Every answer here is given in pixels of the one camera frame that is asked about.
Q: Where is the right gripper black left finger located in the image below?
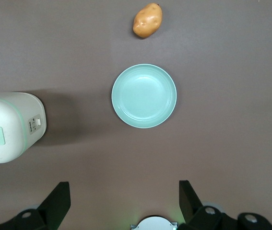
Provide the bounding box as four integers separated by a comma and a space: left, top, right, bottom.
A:
0, 181, 71, 230

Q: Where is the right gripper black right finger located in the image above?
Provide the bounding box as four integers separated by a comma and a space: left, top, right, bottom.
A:
178, 180, 272, 230

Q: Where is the white rice cooker orange handle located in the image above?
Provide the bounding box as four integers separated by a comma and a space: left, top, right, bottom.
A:
0, 92, 47, 165

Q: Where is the brown table cloth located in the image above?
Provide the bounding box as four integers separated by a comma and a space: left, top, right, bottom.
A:
0, 0, 272, 230

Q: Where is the pale green round plate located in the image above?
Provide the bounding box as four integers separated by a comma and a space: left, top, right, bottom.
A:
111, 63, 177, 129

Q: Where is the brown potato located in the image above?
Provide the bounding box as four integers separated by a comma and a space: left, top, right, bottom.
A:
132, 2, 163, 39

